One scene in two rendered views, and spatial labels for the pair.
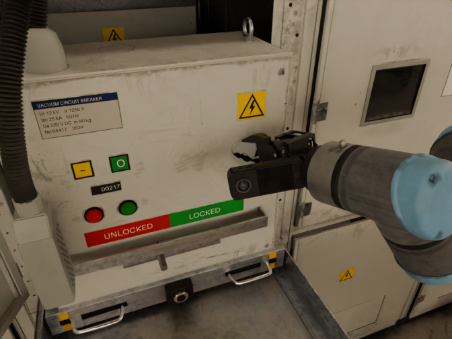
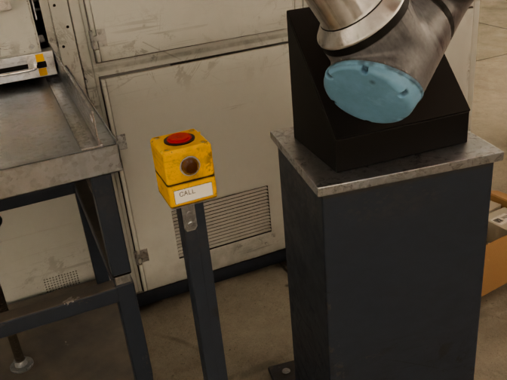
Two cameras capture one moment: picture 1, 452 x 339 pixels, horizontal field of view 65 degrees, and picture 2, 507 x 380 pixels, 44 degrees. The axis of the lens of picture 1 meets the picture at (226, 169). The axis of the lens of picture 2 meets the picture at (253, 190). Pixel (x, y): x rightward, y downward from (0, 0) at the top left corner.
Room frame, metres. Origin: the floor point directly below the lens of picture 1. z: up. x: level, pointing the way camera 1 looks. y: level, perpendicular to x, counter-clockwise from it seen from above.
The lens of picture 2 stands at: (-0.93, -0.60, 1.26)
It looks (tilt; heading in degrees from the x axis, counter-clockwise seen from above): 26 degrees down; 0
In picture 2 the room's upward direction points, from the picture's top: 6 degrees counter-clockwise
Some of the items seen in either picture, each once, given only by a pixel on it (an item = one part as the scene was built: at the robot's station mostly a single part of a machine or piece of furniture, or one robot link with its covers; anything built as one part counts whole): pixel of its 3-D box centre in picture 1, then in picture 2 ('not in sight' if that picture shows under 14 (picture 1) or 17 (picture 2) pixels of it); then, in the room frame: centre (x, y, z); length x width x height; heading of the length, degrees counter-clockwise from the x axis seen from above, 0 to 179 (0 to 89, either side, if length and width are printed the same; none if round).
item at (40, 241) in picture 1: (47, 251); not in sight; (0.40, 0.28, 1.14); 0.08 x 0.05 x 0.17; 21
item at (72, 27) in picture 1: (114, 40); not in sight; (1.25, 0.38, 1.28); 0.58 x 0.02 x 0.19; 110
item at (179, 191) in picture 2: not in sight; (183, 167); (-0.01, -0.50, 0.85); 0.08 x 0.08 x 0.10; 20
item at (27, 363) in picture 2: not in sight; (20, 362); (0.36, 0.04, 0.18); 0.06 x 0.06 x 0.02
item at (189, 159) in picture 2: not in sight; (191, 167); (-0.05, -0.51, 0.87); 0.03 x 0.01 x 0.03; 110
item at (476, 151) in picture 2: not in sight; (377, 144); (0.27, -0.88, 0.74); 0.38 x 0.32 x 0.02; 102
